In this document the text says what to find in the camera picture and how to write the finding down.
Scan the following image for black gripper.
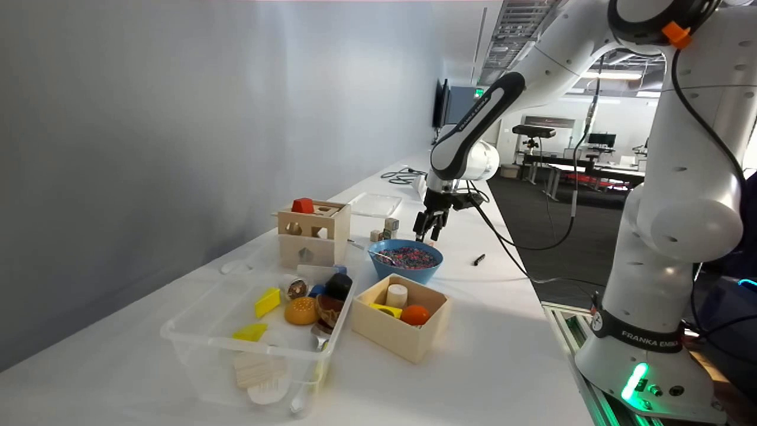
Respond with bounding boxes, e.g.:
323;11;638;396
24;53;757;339
413;179;464;245

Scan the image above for multicoloured candy beads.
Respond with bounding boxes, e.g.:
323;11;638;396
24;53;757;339
376;245;434;271

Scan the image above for blue plastic bowl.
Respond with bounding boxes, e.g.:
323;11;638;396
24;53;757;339
365;237;444;286

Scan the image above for white cylinder block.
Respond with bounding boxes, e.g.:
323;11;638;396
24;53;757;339
382;282;411;310

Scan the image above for orange ball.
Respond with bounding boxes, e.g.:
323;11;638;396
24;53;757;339
399;304;434;329

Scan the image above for small yellow block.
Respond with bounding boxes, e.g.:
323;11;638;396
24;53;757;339
368;300;405;321

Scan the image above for black cylinder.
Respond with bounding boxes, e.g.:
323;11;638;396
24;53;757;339
323;271;354;304

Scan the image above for open wooden box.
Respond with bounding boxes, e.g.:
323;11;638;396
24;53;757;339
347;272;453;368

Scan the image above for wooden shape sorter box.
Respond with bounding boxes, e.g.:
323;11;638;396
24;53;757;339
274;200;354;271

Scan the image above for dark brown toy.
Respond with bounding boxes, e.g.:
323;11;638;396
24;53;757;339
315;296;346;329

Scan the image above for black workbench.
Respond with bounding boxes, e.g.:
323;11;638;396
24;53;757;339
510;117;576;184

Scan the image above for round orange brown toy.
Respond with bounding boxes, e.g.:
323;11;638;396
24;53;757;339
282;296;321;329

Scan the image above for red low bench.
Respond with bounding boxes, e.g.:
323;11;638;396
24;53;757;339
562;168;645;192

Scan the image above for yellow rectangular block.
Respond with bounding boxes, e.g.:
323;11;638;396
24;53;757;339
253;286;284;323

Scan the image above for small black monitor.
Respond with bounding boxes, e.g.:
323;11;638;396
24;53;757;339
587;130;620;153

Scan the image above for yellow wedge block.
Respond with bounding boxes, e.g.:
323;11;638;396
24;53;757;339
229;321;269;344

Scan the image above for pale wooden plank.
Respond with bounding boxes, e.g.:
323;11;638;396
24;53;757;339
231;354;279;390

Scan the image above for white disc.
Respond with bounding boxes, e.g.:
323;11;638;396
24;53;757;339
244;379;292;409

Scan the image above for ceiling light strip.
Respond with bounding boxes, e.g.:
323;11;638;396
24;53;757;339
582;70;645;83

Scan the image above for clear plastic bin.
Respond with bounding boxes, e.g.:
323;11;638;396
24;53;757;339
159;264;358;418

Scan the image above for person in dark blue clothing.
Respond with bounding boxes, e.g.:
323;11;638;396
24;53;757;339
692;168;757;397

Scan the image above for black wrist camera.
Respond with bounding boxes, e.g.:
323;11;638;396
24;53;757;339
452;189;484;212

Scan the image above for black coiled cable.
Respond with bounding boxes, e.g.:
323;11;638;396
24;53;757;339
379;166;433;189

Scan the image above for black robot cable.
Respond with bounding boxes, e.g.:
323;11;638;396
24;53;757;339
464;44;753;291

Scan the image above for black wall monitor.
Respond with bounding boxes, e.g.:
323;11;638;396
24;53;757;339
431;77;481;132

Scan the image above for brown ring toy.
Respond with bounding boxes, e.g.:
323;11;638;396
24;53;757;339
284;278;310;304

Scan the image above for orange cable clip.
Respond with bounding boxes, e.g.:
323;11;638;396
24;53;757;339
660;19;695;53

